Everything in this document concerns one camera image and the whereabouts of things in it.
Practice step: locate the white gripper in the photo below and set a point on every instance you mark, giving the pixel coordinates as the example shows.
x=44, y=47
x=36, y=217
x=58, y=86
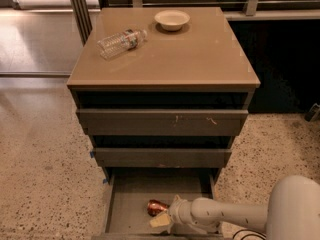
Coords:
x=179, y=209

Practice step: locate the red coke can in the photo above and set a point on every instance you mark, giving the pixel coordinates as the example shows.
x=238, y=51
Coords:
x=154, y=207

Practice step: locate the blue tape piece lower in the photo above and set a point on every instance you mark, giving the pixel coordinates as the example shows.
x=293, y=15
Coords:
x=105, y=181

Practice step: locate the grey middle drawer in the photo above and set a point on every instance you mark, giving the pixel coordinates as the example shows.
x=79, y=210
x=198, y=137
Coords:
x=161, y=157

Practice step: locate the clear plastic water bottle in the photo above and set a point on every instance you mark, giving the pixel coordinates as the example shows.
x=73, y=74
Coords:
x=114, y=45

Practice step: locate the dark wall outlet box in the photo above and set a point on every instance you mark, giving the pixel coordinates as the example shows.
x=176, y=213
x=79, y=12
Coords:
x=313, y=113

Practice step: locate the grey open bottom drawer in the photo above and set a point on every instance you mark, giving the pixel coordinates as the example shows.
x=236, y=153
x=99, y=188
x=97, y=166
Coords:
x=130, y=190

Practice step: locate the grey drawer cabinet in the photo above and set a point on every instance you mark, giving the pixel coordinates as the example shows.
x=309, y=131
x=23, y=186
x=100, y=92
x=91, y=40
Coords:
x=202, y=66

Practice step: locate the grey top drawer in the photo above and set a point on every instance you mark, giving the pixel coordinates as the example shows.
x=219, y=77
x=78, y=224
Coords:
x=162, y=122

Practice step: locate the white bowl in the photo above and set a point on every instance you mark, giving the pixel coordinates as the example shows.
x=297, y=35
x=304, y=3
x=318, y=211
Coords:
x=172, y=20

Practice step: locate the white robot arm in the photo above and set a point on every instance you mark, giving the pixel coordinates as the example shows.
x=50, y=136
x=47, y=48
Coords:
x=292, y=212

